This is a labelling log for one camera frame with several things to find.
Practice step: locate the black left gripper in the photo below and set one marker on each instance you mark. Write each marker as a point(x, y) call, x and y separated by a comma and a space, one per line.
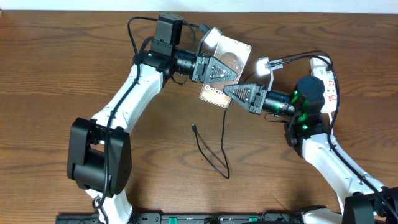
point(205, 71)

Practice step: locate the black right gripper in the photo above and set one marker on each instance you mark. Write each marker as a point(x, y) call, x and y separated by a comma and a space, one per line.
point(254, 107)

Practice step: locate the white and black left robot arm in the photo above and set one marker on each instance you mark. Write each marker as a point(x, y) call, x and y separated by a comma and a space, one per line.
point(99, 153)

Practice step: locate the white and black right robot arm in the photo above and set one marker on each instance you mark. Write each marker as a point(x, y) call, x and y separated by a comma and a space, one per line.
point(361, 196)

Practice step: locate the white charger plug adapter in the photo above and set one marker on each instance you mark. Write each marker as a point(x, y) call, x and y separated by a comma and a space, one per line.
point(320, 61)

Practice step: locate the white power strip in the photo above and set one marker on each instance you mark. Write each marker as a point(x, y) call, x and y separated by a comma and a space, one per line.
point(330, 94)

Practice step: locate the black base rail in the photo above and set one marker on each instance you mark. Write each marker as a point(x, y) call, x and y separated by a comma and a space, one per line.
point(156, 218)

